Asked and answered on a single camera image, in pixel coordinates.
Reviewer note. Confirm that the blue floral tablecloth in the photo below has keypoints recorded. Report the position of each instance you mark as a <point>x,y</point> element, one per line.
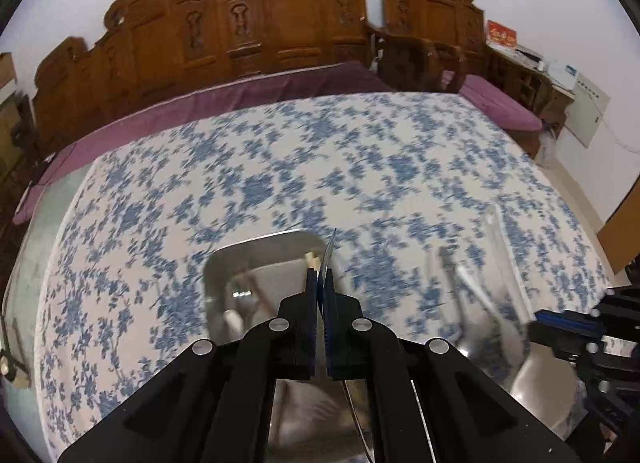
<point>250,183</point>

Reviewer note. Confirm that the grey metal tray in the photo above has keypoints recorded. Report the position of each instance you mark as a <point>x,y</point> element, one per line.
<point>270,253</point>

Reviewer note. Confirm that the metal spoon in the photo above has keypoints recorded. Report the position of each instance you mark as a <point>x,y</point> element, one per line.
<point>326,255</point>

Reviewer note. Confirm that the white box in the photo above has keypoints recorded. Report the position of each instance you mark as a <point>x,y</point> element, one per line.
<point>562,74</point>

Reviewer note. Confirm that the wooden door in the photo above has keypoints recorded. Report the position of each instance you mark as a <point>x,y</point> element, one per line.
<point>622,223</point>

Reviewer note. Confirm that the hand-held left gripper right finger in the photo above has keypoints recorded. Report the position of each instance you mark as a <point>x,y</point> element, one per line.
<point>331,333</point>

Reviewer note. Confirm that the carved wooden armchair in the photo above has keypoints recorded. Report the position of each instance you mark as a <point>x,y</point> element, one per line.
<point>425,23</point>

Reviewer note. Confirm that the red box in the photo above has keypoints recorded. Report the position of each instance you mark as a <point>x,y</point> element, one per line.
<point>501,34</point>

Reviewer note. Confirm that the carved wooden bench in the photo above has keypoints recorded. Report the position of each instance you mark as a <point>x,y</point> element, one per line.
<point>200,33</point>

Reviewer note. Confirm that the white plastic spoon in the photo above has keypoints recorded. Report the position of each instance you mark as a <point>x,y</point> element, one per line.
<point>500,263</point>

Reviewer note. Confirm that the purple bench cushion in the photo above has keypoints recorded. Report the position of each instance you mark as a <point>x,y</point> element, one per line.
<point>200,103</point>

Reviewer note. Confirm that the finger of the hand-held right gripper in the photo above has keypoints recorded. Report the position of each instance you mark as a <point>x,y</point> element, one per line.
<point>565,323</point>

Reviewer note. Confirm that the brown chopstick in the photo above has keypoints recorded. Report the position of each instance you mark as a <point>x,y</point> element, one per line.
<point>255,293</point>

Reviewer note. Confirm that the shiny metal plate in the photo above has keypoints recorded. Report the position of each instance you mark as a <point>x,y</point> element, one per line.
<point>540,383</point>

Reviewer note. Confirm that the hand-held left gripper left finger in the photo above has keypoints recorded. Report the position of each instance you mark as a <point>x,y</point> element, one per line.
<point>311,323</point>

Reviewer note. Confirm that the purple armchair cushion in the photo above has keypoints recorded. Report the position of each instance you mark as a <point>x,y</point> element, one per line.
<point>500,103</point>

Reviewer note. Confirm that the white electrical panel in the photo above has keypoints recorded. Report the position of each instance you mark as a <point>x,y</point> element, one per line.
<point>587,110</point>

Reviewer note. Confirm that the cream chopstick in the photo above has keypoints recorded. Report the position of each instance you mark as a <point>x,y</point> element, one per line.
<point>312,260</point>

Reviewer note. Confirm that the wooden side table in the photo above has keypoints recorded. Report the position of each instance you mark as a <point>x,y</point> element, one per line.
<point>525,83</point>

